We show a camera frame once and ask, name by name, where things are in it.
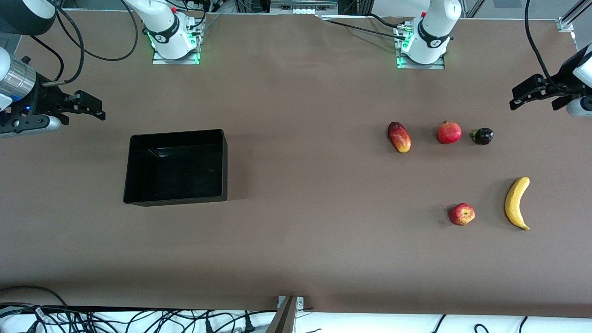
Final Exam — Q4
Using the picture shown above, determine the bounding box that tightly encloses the white cloth sheet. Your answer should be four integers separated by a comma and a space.
0, 309, 592, 333

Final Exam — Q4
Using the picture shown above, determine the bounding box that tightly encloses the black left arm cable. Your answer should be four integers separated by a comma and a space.
525, 0, 576, 95

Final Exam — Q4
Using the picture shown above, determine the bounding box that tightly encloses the thin black looping cable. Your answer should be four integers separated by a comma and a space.
79, 0, 139, 62

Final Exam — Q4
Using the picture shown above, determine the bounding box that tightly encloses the red yellow apple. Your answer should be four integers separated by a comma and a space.
449, 203, 475, 226

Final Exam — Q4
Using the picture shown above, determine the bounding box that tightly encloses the long black table cable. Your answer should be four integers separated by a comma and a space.
321, 18, 410, 40

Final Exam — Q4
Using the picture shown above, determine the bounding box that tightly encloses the thick black cable bundle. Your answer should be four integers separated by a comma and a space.
0, 303, 47, 321

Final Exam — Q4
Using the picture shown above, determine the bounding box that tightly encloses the aluminium profile beam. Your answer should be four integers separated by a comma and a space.
266, 296, 299, 333

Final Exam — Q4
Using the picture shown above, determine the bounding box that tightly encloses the dark purple mangosteen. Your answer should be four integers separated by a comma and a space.
470, 128, 494, 146

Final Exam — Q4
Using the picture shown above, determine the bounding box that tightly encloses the red yellow mango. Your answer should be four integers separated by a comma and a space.
387, 121, 412, 154

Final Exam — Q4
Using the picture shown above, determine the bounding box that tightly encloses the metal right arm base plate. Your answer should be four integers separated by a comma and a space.
152, 28, 201, 65

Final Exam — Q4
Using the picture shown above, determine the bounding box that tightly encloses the black plastic box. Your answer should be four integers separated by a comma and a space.
123, 129, 228, 207

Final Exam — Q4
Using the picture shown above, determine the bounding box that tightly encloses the grey power strip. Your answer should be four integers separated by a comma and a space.
270, 0, 339, 15

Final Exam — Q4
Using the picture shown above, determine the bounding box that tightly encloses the short black table cable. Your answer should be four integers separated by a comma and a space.
368, 13, 405, 28

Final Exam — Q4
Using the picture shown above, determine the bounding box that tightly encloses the silver metal bracket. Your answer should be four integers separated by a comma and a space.
277, 296, 306, 311

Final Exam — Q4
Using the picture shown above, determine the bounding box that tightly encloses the short black right arm cable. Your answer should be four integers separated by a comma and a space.
29, 35, 64, 83

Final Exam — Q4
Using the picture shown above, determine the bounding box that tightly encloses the yellow banana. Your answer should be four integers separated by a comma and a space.
505, 177, 530, 231

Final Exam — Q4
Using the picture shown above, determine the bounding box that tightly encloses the brown table cover sheet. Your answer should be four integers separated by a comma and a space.
0, 10, 592, 320

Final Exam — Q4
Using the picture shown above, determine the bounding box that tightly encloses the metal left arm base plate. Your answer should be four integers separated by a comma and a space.
395, 25, 446, 70

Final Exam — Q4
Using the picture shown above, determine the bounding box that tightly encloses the black arched floor cable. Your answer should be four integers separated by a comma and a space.
0, 286, 70, 308

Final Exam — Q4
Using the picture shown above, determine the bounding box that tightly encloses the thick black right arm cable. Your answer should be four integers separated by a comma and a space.
43, 0, 85, 87

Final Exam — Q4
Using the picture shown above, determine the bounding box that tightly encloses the aluminium frame corner profile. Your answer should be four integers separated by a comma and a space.
556, 0, 592, 33

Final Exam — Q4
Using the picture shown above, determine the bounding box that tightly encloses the red pomegranate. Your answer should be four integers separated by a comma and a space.
437, 121, 463, 145

